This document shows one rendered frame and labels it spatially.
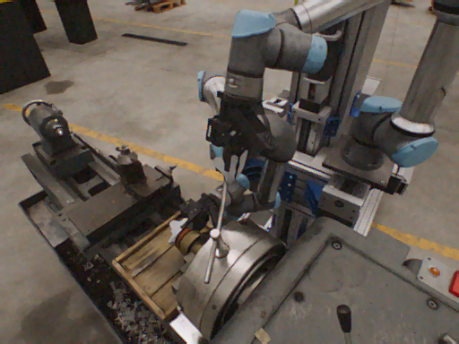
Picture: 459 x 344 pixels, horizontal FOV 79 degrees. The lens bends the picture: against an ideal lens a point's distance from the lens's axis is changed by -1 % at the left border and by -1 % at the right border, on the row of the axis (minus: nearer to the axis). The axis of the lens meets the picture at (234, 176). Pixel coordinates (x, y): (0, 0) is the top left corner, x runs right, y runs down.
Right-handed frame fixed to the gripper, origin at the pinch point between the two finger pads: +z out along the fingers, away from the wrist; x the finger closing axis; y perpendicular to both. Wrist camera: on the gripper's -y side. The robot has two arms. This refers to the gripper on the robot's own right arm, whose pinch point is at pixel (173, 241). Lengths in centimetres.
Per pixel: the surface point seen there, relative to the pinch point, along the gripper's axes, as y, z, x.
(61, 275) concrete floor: 106, 34, -108
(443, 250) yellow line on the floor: -86, -165, -108
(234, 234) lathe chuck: -19.5, -6.1, 15.7
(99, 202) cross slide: 43.8, 4.8, -10.8
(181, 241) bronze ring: -3.5, -0.6, 3.0
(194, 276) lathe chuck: -18.9, 6.9, 12.0
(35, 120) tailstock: 98, 3, 4
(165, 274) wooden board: 3.9, 4.3, -19.3
